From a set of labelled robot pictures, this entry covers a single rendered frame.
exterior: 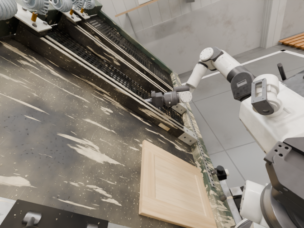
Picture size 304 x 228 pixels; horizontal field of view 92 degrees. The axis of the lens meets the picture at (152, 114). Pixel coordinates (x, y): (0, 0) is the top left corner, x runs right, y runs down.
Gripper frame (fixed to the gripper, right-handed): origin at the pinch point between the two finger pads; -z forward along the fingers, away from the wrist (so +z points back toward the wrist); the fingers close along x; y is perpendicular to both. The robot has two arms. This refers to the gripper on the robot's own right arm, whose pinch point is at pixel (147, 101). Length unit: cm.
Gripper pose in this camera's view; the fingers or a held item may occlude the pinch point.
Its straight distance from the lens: 92.3
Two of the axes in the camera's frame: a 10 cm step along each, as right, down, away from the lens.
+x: -1.2, -7.9, -6.0
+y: 0.1, 6.0, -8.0
